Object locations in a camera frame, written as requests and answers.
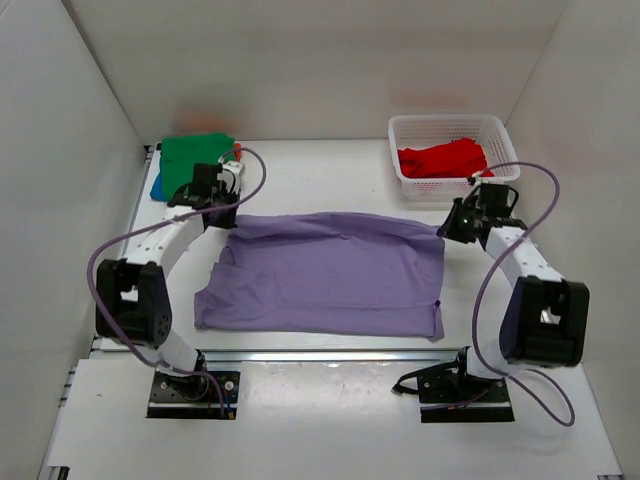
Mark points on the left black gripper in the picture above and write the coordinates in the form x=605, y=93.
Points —
x=223, y=215

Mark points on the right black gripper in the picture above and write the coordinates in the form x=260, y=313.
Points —
x=454, y=228

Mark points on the purple t shirt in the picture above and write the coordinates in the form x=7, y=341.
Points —
x=339, y=273

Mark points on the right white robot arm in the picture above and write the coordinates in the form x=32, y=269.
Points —
x=545, y=320

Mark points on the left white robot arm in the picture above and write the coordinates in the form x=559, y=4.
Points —
x=134, y=289

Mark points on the red t shirt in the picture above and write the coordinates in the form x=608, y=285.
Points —
x=457, y=159

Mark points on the blue folded t shirt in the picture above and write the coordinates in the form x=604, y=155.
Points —
x=156, y=192

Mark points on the green folded t shirt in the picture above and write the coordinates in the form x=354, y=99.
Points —
x=179, y=154

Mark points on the white plastic basket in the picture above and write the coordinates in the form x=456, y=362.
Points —
x=425, y=131

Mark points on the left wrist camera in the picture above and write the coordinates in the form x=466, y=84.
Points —
x=231, y=176

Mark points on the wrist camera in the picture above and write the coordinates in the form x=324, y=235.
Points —
x=477, y=179
x=231, y=176

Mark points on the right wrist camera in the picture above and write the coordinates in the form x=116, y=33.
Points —
x=477, y=179

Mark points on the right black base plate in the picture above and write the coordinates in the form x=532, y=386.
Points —
x=448, y=395

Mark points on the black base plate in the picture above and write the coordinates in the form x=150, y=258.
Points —
x=448, y=395
x=194, y=398

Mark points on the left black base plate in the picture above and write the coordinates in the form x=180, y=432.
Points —
x=194, y=398

